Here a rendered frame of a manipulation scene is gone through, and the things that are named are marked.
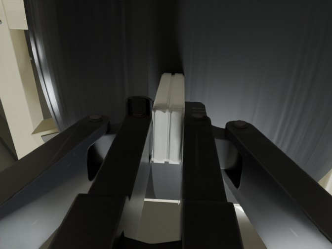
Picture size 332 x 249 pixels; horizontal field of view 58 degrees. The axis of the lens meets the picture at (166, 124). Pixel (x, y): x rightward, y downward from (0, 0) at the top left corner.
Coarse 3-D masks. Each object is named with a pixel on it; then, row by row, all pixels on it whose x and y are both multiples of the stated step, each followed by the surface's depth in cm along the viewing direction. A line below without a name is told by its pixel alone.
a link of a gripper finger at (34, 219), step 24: (96, 120) 13; (48, 144) 11; (72, 144) 11; (24, 168) 9; (48, 168) 9; (72, 168) 11; (96, 168) 13; (0, 192) 8; (24, 192) 8; (48, 192) 9; (72, 192) 11; (0, 216) 8; (24, 216) 9; (48, 216) 10; (0, 240) 8; (24, 240) 9
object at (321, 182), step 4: (328, 172) 50; (324, 176) 51; (328, 176) 50; (320, 180) 53; (324, 180) 51; (328, 180) 50; (320, 184) 53; (324, 184) 51; (328, 184) 51; (324, 188) 51; (328, 188) 51
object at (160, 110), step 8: (168, 80) 18; (160, 88) 17; (168, 88) 17; (160, 96) 15; (168, 96) 16; (160, 104) 14; (168, 104) 14; (152, 112) 14; (160, 112) 14; (152, 120) 14; (160, 120) 14; (160, 128) 14; (160, 136) 14; (160, 144) 14; (152, 152) 15; (160, 152) 15; (152, 160) 15; (160, 160) 15
